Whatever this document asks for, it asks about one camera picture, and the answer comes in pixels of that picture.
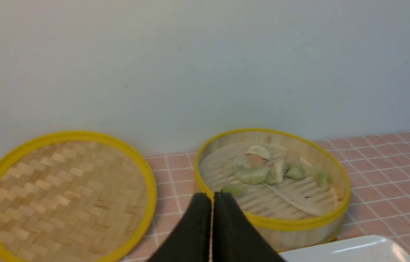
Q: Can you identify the bamboo steamer basket yellow rim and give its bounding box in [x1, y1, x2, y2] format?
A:
[194, 128, 351, 252]

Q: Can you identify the green dumpling right edge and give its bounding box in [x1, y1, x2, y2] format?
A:
[309, 166, 331, 192]

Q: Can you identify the green dumpling centre left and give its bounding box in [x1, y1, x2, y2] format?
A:
[235, 166, 270, 185]

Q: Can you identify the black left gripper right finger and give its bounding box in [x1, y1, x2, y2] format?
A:
[212, 192, 285, 262]

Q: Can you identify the green dumpling centre right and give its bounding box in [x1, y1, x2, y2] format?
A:
[285, 166, 306, 181]

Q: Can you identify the bamboo steamer lid yellow rim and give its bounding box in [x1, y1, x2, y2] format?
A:
[0, 131, 157, 262]

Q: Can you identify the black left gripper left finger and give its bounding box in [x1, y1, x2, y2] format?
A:
[148, 193, 212, 262]

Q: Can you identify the pink dumpling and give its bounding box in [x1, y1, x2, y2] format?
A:
[244, 154, 268, 169]

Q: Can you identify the white square plate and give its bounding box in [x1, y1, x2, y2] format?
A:
[279, 235, 410, 262]

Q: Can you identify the small green dumpling left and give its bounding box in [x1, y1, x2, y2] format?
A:
[221, 183, 245, 198]

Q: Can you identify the white dumpling centre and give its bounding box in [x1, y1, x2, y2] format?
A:
[270, 158, 288, 183]

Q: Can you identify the white dumpling top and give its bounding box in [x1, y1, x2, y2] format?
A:
[244, 145, 271, 160]

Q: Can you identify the white dumpling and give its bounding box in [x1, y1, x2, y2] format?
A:
[270, 158, 288, 183]
[244, 145, 271, 160]

